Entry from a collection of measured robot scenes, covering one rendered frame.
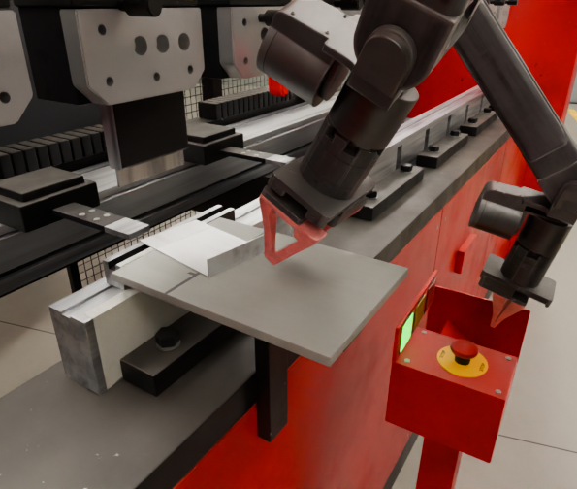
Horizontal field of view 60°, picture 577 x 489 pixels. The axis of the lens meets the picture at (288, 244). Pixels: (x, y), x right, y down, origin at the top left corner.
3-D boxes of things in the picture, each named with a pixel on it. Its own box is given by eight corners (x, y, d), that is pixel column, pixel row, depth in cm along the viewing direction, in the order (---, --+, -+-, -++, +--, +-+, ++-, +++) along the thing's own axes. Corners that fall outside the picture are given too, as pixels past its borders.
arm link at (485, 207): (596, 189, 61) (587, 166, 68) (502, 160, 64) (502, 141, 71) (550, 267, 68) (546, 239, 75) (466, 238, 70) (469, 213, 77)
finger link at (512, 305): (467, 301, 84) (491, 256, 79) (510, 321, 82) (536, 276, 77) (459, 321, 79) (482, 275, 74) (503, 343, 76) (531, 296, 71)
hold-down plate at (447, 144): (435, 169, 127) (437, 157, 126) (415, 166, 129) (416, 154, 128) (466, 144, 150) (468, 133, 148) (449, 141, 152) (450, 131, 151)
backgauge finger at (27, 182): (102, 263, 58) (95, 223, 56) (-20, 216, 71) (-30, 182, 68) (175, 227, 67) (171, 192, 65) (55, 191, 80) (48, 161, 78)
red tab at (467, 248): (461, 274, 144) (464, 252, 141) (454, 272, 145) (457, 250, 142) (473, 254, 156) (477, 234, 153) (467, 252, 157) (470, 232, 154)
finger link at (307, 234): (231, 246, 49) (268, 175, 43) (272, 221, 54) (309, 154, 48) (282, 293, 48) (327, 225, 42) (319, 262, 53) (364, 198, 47)
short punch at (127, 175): (125, 189, 53) (111, 96, 49) (112, 185, 54) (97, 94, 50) (189, 165, 60) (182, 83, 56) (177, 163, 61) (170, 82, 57)
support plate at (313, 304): (330, 368, 41) (330, 357, 40) (112, 280, 53) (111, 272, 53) (407, 276, 54) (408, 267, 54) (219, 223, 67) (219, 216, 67)
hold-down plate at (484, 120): (475, 137, 157) (477, 127, 156) (458, 134, 160) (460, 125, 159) (496, 119, 180) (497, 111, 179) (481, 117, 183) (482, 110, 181)
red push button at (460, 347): (472, 376, 72) (476, 356, 70) (444, 367, 74) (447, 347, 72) (478, 361, 75) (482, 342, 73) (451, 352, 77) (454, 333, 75)
